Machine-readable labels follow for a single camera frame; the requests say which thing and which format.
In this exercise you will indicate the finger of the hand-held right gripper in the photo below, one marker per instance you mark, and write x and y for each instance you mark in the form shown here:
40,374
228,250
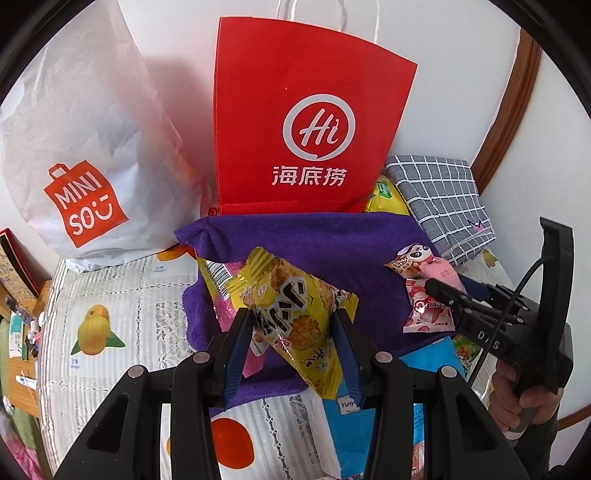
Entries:
478,290
443,291

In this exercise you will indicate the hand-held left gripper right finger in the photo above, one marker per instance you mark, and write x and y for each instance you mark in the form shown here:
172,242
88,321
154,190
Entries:
346,355

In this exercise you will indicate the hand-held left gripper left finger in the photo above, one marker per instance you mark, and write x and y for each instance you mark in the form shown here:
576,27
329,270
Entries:
240,350

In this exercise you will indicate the pale pink snack packet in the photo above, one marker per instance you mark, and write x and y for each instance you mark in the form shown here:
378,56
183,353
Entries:
441,272

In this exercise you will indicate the yellow rice cracker packet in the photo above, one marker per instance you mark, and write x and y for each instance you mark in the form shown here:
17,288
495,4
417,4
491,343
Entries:
295,295

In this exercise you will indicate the person's right hand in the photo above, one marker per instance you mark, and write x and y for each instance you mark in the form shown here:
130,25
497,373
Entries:
501,397

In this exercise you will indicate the strawberry print snack packet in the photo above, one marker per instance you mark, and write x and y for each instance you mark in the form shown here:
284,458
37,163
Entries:
425,314

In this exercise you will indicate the small panda print snack packet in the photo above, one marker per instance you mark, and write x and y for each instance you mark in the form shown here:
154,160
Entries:
408,263

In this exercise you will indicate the magenta snack packet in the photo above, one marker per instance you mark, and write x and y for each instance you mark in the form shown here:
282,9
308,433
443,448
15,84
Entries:
224,307

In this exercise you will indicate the blue tissue pack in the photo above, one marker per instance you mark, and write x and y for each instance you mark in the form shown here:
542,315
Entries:
351,438

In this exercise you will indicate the grey checked pillow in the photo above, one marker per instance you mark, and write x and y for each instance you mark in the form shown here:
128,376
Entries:
438,198

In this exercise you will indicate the fruit print bed sheet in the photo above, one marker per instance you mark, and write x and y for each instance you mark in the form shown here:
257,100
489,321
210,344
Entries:
147,300

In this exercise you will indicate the yellow green snack packet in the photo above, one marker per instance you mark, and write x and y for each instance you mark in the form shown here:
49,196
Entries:
385,196

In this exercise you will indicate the purple towel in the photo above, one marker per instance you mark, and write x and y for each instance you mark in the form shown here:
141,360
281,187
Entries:
323,240

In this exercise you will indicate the wooden side table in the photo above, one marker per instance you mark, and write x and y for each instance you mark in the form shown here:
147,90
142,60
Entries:
25,392

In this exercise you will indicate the teal packet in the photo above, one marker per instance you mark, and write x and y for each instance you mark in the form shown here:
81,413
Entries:
16,337

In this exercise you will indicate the patterned brown box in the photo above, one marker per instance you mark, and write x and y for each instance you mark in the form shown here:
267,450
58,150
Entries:
23,258

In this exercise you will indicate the pink cloth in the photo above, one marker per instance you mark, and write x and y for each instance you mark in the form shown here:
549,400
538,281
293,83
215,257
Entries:
18,457

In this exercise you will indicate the red paper bag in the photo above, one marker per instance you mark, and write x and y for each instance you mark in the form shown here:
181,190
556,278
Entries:
277,83

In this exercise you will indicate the white plastic bag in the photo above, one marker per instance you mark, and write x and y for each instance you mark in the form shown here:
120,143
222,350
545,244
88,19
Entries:
92,115

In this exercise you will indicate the wooden door frame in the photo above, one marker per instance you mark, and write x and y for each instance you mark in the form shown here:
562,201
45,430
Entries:
512,115

